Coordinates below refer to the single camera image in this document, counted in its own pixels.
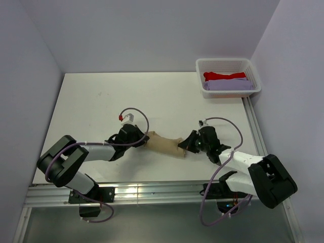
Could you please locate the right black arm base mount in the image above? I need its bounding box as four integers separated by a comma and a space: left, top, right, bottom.
206, 182, 247, 214

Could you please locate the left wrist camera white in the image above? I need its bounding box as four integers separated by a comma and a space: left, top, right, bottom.
118, 113, 134, 126

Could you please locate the lilac rolled t shirt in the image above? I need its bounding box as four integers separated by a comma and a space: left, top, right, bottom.
202, 78, 254, 91

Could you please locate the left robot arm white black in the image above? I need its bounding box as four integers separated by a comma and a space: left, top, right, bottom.
36, 124, 149, 202

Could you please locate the white plastic basket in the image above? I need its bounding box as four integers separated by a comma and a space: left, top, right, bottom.
195, 58, 261, 99

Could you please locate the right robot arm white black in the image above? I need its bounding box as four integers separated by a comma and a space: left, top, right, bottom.
178, 126, 298, 209

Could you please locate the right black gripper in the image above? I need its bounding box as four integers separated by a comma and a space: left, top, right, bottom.
179, 130, 210, 153

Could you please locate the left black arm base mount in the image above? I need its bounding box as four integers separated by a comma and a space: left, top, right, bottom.
68, 186, 115, 223

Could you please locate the aluminium frame rail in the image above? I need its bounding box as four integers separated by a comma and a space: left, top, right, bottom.
12, 72, 304, 243

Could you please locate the red rolled t shirt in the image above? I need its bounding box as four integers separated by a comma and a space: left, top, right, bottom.
203, 72, 247, 82

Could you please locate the beige t shirt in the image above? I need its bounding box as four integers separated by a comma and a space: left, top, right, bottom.
144, 131, 186, 158

